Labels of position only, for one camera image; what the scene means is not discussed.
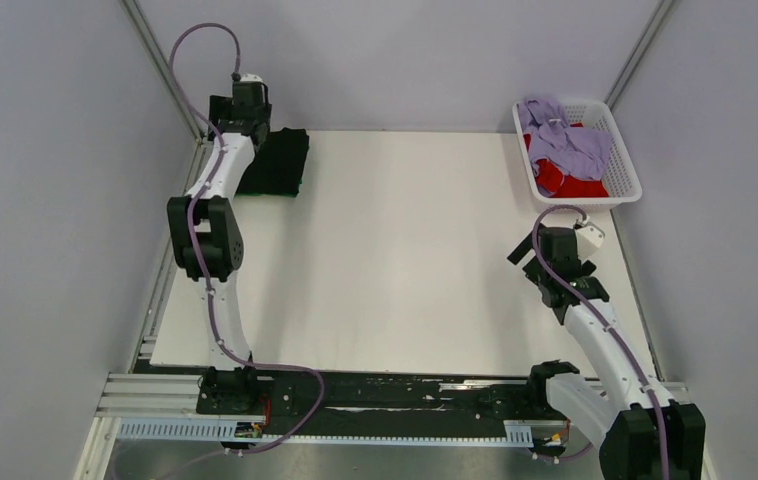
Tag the red t shirt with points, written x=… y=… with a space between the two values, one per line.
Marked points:
x=551 y=183

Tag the folded green t shirt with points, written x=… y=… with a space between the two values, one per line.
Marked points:
x=261 y=180

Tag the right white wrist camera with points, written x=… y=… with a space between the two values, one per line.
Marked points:
x=589 y=239

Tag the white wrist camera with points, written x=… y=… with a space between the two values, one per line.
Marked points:
x=249 y=79
x=589 y=239

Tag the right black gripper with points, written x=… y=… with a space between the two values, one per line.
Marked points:
x=521 y=250

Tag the black t shirt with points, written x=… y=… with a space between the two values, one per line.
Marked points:
x=285 y=148

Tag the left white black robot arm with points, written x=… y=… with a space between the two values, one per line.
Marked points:
x=208 y=245

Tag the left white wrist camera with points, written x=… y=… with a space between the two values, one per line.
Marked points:
x=249 y=79

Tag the lilac t shirt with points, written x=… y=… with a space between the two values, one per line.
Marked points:
x=580 y=152

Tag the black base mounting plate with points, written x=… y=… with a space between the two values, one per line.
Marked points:
x=397 y=405

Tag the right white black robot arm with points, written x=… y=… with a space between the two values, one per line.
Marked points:
x=636 y=425

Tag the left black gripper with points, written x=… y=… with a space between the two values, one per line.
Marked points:
x=219 y=110

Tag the aluminium frame rail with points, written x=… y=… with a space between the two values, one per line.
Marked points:
x=154 y=52

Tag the white plastic laundry basket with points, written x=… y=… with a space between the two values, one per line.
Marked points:
x=620 y=179

